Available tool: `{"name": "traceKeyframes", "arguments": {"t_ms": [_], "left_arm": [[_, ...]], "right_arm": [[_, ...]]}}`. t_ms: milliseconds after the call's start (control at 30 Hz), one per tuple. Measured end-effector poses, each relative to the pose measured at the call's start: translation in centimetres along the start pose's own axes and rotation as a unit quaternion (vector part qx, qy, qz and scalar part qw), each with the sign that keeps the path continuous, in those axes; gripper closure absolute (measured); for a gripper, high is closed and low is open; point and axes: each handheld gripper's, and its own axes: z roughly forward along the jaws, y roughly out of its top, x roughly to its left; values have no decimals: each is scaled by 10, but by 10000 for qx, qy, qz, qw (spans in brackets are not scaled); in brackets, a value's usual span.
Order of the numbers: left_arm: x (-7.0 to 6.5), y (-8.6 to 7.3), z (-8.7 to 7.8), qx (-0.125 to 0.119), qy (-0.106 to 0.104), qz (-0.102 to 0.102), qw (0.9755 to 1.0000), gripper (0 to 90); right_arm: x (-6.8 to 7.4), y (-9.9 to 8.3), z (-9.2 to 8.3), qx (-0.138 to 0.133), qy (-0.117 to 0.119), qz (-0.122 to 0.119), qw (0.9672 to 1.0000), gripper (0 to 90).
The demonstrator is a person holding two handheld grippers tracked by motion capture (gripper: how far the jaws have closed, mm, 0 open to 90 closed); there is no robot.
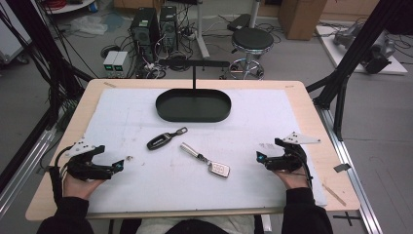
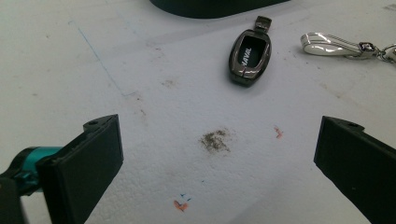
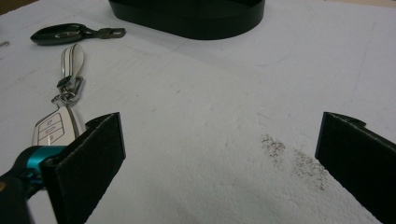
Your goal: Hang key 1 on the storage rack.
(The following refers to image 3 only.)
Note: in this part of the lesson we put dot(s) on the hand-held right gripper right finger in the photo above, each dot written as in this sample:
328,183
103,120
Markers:
361,161

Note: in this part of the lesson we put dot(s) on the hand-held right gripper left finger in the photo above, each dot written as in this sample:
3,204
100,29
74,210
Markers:
90,161

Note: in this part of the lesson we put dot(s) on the black car key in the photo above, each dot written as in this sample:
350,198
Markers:
53,34

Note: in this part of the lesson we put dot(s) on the black oval tray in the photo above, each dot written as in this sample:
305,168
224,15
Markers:
190,18

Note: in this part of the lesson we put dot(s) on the white table mat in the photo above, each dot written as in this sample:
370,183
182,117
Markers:
202,124

